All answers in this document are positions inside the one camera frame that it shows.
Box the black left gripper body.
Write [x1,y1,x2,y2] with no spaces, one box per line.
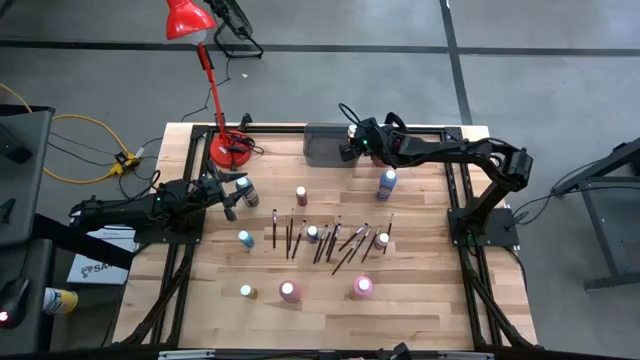
[185,171,230,212]

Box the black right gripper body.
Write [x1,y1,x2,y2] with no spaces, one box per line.
[339,116,382,165]

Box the large dark teal paint bottle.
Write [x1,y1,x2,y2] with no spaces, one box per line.
[234,175,261,209]

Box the large blue paint bottle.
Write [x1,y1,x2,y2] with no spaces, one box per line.
[374,168,400,203]

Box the large coral paint bottle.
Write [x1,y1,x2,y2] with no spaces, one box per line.
[278,279,303,305]

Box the large pink paint bottle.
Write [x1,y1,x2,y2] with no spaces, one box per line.
[351,274,375,300]

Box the grey translucent plastic bin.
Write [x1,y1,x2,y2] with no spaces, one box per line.
[303,122,357,169]

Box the yellow power plug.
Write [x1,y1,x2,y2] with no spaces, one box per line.
[110,151,140,177]

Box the white printed paper box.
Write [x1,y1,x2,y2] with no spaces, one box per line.
[66,224,139,286]

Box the black diagonal bar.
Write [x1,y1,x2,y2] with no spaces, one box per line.
[30,213,137,272]

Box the red desk lamp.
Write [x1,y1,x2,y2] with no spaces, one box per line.
[164,0,254,171]

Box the grey side desk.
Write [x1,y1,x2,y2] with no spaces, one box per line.
[0,103,56,354]

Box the yellow and white can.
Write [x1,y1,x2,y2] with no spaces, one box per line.
[42,286,80,316]

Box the black computer mouse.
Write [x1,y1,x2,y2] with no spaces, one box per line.
[0,277,31,330]

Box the black lamp cord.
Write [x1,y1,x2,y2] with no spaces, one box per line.
[179,49,266,157]

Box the yellow extension cable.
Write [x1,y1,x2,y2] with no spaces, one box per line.
[0,82,139,185]

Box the silver aluminium bracket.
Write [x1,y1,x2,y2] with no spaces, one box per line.
[438,351,495,360]
[158,350,217,360]

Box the black power cable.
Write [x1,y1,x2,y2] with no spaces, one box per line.
[507,184,640,231]

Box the dark grey desk frame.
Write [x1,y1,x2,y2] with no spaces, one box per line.
[552,137,640,292]

